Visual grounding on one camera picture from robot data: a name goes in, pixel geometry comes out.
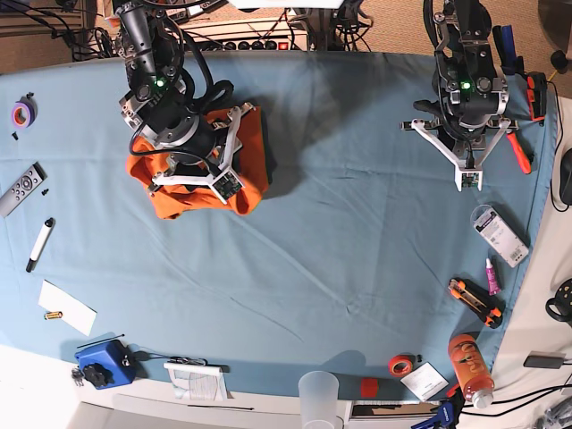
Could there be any orange black utility knife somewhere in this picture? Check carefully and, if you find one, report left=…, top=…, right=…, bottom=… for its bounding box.
left=448, top=278, right=503, bottom=329

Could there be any small red block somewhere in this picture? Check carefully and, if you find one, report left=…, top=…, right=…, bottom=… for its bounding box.
left=360, top=377, right=379, bottom=399

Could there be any orange t-shirt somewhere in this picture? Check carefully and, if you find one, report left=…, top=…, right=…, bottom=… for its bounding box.
left=126, top=111, right=269, bottom=219

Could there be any blue table cloth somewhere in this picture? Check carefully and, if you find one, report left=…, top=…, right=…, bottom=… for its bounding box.
left=1, top=51, right=559, bottom=399

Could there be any red tape roll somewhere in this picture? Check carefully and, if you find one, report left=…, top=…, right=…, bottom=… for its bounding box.
left=388, top=354, right=416, bottom=378

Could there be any white marker pen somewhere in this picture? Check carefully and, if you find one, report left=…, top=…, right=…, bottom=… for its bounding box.
left=25, top=217, right=55, bottom=273

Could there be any grey remote control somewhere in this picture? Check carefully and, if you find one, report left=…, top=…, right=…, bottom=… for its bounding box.
left=0, top=162, right=46, bottom=218

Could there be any white square note pad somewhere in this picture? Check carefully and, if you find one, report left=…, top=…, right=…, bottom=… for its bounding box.
left=401, top=363, right=448, bottom=402

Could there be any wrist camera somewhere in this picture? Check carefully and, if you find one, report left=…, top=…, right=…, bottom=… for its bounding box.
left=455, top=168, right=483, bottom=192
left=209, top=170, right=244, bottom=205

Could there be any purple tape roll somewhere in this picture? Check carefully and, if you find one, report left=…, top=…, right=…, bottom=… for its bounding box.
left=11, top=92, right=38, bottom=129

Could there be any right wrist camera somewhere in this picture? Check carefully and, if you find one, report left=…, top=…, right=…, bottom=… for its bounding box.
left=209, top=170, right=244, bottom=205

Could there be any blue clamp top right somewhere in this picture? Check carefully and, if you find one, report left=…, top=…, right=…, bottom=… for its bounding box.
left=492, top=25, right=525, bottom=76

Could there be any translucent plastic cup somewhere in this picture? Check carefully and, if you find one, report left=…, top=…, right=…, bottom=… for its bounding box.
left=299, top=371, right=339, bottom=429

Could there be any white folded booklet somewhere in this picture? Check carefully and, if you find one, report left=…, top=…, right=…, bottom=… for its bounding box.
left=164, top=362, right=228, bottom=401

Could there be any orange drink bottle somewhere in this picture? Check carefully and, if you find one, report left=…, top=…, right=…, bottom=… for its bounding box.
left=448, top=334, right=495, bottom=409

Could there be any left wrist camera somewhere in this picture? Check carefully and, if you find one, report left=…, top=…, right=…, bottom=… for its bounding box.
left=455, top=168, right=483, bottom=192

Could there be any black cable tie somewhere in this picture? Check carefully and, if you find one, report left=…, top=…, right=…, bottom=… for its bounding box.
left=76, top=333, right=125, bottom=349

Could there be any clear plastic bit case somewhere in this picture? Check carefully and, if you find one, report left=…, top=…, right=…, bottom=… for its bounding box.
left=470, top=205, right=529, bottom=268

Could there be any orange handled screwdriver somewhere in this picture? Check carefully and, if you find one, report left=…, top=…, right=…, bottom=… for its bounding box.
left=507, top=132, right=532, bottom=174

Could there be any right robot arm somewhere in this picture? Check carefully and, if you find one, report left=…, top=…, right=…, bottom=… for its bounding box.
left=115, top=1, right=255, bottom=202

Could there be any small yellow battery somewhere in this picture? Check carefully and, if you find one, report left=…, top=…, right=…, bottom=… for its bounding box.
left=44, top=312, right=63, bottom=320

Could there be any blue box with knob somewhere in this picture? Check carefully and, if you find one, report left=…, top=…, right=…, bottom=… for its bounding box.
left=75, top=340, right=137, bottom=390

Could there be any orange black clamp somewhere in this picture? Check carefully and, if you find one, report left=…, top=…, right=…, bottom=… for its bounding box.
left=526, top=71, right=548, bottom=125

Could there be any blue clamp bottom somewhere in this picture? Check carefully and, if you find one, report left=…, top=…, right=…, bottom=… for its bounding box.
left=411, top=383, right=466, bottom=429

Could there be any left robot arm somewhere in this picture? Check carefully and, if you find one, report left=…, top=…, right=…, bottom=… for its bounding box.
left=400, top=1, right=510, bottom=173

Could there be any small pink glue tube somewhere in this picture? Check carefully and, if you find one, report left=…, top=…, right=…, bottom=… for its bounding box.
left=485, top=257, right=501, bottom=296

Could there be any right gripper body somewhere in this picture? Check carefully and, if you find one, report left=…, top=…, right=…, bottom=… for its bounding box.
left=149, top=102, right=255, bottom=192

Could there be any blue clamp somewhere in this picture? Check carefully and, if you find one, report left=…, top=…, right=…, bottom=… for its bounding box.
left=411, top=383, right=466, bottom=429
left=492, top=25, right=525, bottom=76

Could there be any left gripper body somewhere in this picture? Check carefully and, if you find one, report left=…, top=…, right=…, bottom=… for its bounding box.
left=400, top=115, right=518, bottom=171

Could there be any white paper card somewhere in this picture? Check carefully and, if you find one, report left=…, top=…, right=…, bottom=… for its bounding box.
left=38, top=280, right=97, bottom=336

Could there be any black power strip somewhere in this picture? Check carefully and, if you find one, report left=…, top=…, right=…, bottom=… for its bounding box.
left=198, top=39, right=303, bottom=52

